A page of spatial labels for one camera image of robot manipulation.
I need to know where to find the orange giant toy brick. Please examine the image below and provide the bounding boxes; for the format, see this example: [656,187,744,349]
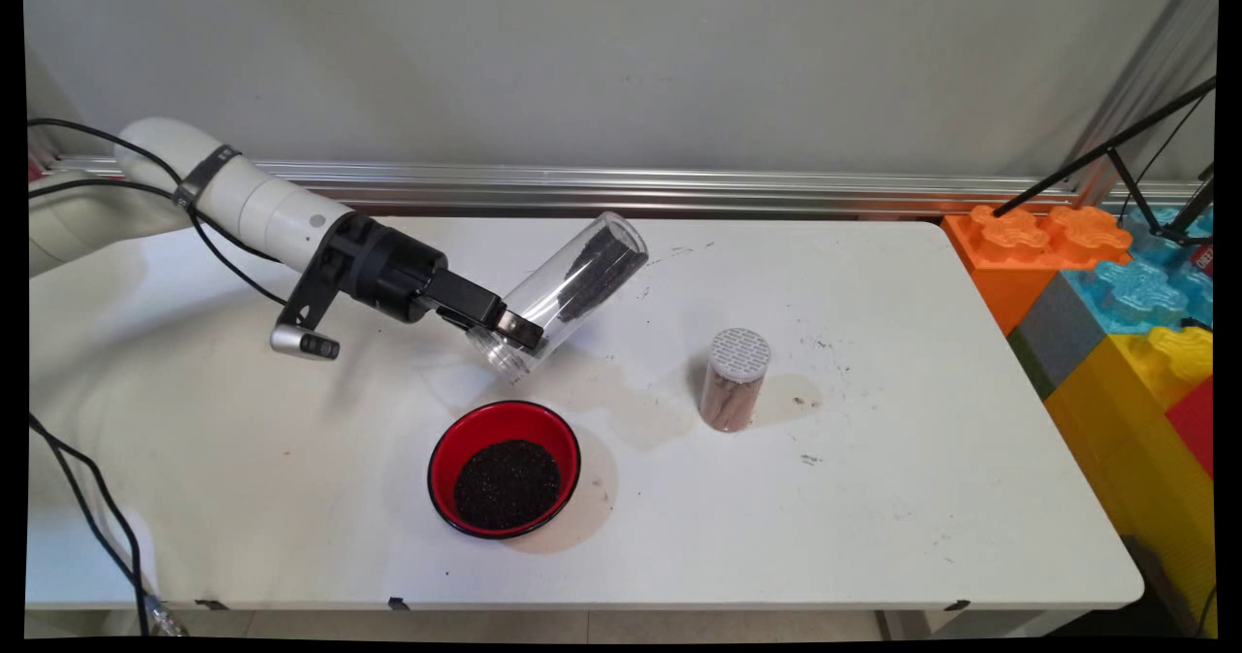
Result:
[941,204,1134,337]

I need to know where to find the blue giant toy brick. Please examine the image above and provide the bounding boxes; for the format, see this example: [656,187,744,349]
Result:
[1062,205,1217,336]

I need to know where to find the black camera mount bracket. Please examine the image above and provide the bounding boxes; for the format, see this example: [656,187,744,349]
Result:
[274,210,385,335]

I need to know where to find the small portion of black seeds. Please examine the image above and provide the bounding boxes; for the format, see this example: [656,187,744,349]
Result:
[555,223,649,325]

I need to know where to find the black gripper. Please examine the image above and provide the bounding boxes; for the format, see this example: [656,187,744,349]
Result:
[363,228,547,352]

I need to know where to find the big red giant toy brick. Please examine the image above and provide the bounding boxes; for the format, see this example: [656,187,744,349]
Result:
[1167,376,1217,480]

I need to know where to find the black camera cable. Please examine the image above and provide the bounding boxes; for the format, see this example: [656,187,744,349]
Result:
[27,117,337,343]

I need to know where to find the clear plastic jar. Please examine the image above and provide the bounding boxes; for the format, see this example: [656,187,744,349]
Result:
[465,210,650,383]

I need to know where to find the black tripod stand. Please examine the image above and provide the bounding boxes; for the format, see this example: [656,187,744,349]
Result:
[990,76,1219,247]

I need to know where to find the large heap of black seeds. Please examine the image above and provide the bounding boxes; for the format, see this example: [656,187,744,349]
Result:
[454,440,564,531]

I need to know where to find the black cable strap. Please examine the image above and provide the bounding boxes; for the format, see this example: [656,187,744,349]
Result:
[174,144,242,211]

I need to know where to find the red bowl with black rim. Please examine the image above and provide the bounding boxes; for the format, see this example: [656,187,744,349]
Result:
[428,400,583,540]

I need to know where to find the yellow giant toy brick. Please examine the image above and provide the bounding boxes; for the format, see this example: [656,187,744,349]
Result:
[1043,326,1219,637]

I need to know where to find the black cable with silver connector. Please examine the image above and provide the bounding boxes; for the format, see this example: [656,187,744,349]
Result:
[49,434,191,638]

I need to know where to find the grey giant toy brick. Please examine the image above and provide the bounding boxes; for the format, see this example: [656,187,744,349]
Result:
[1006,272,1108,403]

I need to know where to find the clear jar with white lid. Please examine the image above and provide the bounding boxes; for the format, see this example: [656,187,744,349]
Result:
[700,328,773,434]

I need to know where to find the long aluminium rail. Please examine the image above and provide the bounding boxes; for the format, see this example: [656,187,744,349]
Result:
[44,155,1204,218]

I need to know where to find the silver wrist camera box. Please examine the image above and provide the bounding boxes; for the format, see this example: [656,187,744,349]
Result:
[269,322,343,362]

